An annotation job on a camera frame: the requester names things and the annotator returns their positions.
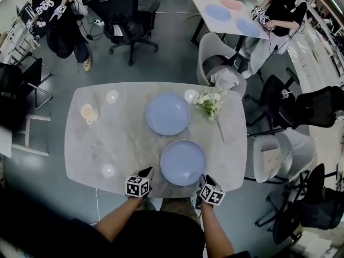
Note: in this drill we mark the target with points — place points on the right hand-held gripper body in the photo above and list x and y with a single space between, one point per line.
212 195

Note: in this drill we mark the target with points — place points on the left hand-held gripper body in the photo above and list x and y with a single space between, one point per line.
137 187

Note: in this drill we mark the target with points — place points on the blue plate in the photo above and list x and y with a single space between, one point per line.
247 27
183 162
217 13
168 113

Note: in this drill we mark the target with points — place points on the pink plate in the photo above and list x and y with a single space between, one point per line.
231 3

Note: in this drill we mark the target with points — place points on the person's left forearm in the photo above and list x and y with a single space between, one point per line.
118 216

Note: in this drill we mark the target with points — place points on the person's right forearm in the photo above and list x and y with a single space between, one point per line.
215 224

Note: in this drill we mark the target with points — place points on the person's black shirt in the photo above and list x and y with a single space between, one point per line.
147 238

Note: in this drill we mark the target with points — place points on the cardboard box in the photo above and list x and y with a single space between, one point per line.
271 163

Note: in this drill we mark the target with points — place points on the white artificial flower sprig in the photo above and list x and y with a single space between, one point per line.
211 103

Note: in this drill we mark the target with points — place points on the cream mug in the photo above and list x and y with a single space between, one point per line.
88 111

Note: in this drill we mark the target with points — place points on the grey shell chair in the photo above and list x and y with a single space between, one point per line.
295 149
209 50

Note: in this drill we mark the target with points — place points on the black office chair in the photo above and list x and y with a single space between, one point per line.
129 23
309 109
309 211

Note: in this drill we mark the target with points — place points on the white crumpled cloth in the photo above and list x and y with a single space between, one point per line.
224 78

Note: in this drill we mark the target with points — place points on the plastic drink cup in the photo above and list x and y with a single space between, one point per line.
285 93

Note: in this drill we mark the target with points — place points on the white side table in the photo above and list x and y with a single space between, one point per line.
5 141

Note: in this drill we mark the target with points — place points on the black mesh visitor chair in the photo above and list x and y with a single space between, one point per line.
18 79

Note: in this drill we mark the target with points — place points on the white power strip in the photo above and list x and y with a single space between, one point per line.
99 22

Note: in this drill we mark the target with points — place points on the white equipment bench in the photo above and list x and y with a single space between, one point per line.
13 36

